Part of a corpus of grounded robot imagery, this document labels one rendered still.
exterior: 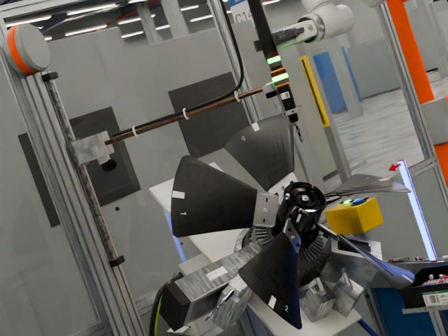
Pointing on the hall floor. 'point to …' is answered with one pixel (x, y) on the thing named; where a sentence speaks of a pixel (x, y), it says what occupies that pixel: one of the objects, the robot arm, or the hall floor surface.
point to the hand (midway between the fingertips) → (267, 42)
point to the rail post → (376, 312)
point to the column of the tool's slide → (83, 211)
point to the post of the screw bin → (439, 323)
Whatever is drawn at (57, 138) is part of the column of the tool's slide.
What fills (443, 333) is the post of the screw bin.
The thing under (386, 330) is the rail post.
